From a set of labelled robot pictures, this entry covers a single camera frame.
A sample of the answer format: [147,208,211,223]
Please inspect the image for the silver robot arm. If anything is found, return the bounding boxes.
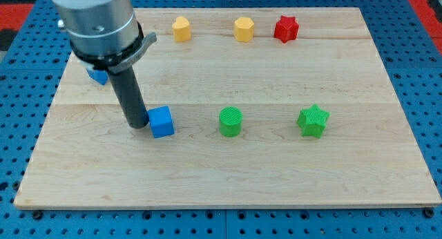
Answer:
[51,0,157,75]

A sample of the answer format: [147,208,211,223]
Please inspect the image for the blue cube block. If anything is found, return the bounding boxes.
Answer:
[148,106,175,138]

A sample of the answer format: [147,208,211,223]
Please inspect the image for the blue triangle block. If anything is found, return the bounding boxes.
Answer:
[86,68,108,86]

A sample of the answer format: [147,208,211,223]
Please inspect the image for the green cylinder block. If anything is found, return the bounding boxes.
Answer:
[219,106,242,137]

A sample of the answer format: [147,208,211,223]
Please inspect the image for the wooden board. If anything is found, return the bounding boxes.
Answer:
[14,8,441,210]

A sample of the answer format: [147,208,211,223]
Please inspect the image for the yellow hexagon block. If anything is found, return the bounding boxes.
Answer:
[233,17,254,42]

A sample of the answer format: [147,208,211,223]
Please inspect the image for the green star block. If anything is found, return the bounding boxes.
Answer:
[297,104,330,139]

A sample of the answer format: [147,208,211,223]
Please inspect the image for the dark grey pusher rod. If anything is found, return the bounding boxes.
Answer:
[108,67,148,129]

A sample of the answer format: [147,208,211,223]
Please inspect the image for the yellow heart block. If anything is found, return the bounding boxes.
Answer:
[172,16,191,42]

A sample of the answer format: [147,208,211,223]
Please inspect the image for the red star block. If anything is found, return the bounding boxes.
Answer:
[273,15,300,44]

